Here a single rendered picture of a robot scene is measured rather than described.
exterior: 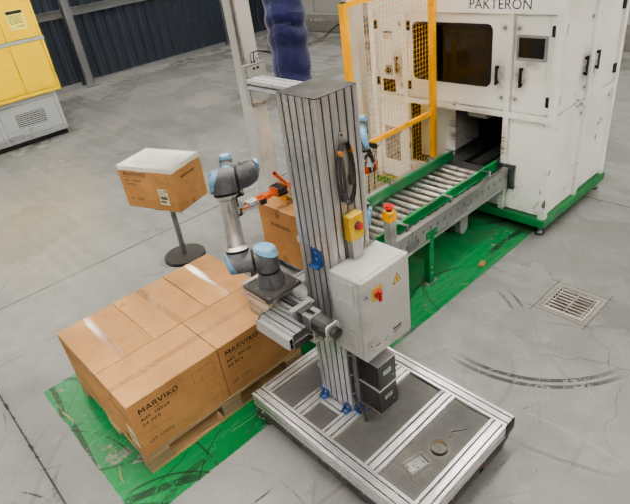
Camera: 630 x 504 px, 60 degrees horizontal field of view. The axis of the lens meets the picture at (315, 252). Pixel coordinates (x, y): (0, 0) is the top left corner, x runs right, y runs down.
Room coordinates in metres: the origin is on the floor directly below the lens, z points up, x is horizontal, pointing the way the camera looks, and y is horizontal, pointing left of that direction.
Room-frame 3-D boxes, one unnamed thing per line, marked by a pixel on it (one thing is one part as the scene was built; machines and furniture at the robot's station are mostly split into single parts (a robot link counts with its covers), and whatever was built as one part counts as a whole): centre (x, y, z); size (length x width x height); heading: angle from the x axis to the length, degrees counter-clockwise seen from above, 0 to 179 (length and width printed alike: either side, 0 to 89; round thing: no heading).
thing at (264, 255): (2.39, 0.26, 1.20); 0.13 x 0.12 x 0.14; 95
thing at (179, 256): (4.62, 1.25, 0.31); 0.40 x 0.40 x 0.62
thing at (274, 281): (2.39, 0.25, 1.09); 0.15 x 0.15 x 0.10
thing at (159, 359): (2.90, 0.98, 0.34); 1.20 x 1.00 x 0.40; 129
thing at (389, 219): (3.07, -0.50, 0.50); 0.07 x 0.07 x 1.00; 39
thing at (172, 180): (4.62, 1.25, 0.82); 0.60 x 0.40 x 0.40; 59
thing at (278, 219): (3.34, -0.03, 0.88); 0.60 x 0.40 x 0.40; 130
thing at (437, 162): (4.27, -0.76, 0.60); 1.60 x 0.10 x 0.09; 129
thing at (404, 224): (3.85, -1.09, 0.60); 1.60 x 0.10 x 0.09; 129
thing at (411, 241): (3.58, -0.86, 0.50); 2.31 x 0.05 x 0.19; 129
